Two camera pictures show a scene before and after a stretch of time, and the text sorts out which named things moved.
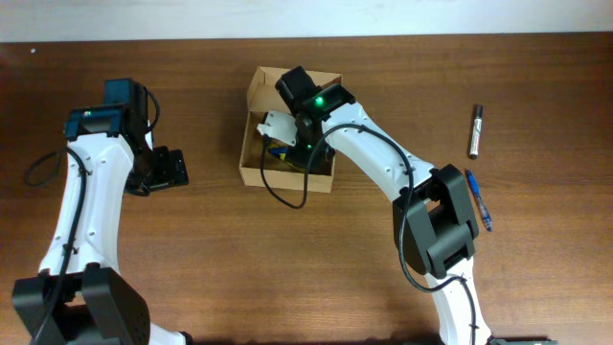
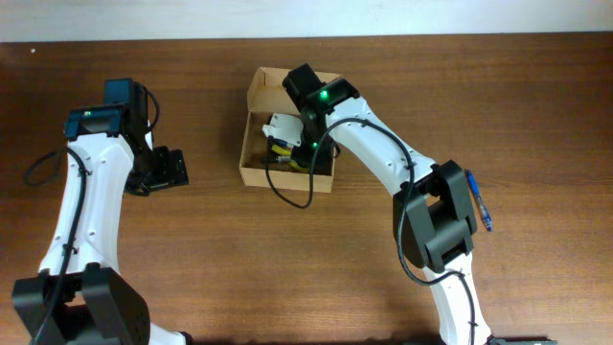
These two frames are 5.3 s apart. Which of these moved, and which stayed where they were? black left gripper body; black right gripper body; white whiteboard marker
Moved: white whiteboard marker
Stayed: black left gripper body; black right gripper body
